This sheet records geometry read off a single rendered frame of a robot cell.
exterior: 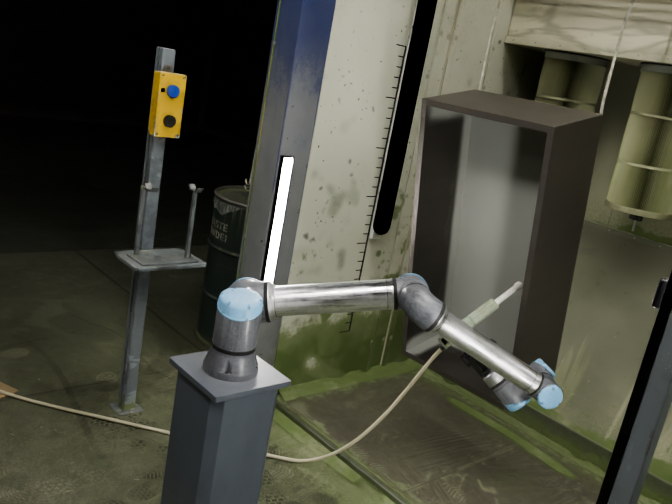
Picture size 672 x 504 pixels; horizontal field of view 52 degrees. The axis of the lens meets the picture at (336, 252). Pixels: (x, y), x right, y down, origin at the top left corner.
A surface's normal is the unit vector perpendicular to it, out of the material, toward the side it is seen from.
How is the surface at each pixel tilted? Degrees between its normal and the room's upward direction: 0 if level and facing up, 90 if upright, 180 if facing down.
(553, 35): 90
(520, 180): 102
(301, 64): 90
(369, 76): 90
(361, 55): 90
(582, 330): 57
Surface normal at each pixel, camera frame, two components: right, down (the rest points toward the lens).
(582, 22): -0.74, 0.04
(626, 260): -0.52, -0.47
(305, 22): 0.65, 0.31
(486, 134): -0.73, 0.25
